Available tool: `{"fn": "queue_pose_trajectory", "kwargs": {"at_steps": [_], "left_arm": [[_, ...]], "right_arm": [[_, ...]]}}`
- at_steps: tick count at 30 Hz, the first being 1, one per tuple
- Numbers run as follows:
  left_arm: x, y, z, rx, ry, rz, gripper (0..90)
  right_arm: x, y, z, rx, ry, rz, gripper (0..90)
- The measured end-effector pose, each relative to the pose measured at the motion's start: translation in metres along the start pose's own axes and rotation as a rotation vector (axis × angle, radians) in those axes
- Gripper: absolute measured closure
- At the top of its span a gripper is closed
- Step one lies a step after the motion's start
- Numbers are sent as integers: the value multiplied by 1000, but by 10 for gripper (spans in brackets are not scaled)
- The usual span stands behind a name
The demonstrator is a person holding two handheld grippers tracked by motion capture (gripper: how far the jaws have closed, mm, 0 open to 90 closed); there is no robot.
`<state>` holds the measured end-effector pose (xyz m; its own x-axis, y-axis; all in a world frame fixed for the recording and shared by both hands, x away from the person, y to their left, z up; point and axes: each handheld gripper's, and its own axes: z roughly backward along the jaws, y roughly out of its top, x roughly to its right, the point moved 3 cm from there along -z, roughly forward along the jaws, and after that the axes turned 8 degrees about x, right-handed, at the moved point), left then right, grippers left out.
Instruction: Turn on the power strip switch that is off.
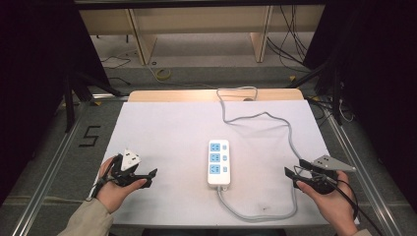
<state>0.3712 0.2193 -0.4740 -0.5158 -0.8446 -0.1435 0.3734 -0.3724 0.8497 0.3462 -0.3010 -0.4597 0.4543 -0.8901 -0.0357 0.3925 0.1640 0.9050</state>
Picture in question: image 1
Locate yellow tape roll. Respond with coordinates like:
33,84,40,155
154,67,172,82

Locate metal floor rail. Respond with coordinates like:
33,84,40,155
324,103,405,236
11,100,90,236

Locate grey power strip cable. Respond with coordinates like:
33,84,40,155
215,86,305,223

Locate white table cover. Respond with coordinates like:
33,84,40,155
92,99,360,228

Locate person's left hand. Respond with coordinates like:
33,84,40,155
95,156,149,214

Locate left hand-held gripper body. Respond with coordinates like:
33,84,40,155
109,148,143,189

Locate light wooden shelf unit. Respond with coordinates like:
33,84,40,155
78,3,327,67

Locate bundle of black cables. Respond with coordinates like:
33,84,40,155
266,4,313,72

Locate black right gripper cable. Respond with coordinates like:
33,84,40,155
294,165,386,236

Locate person's right hand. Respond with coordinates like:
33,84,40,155
295,170,359,236

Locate black tripod stand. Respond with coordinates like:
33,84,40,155
287,61,346,126
61,70,130,134

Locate black curtain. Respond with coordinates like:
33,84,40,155
0,0,110,206
302,0,417,212

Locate white power strip blue sockets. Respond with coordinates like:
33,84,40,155
207,139,232,192

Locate light wooden table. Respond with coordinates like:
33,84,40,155
126,88,305,103

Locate thin black floor cable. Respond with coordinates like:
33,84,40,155
99,55,133,71

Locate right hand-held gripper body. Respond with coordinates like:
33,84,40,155
309,154,358,196

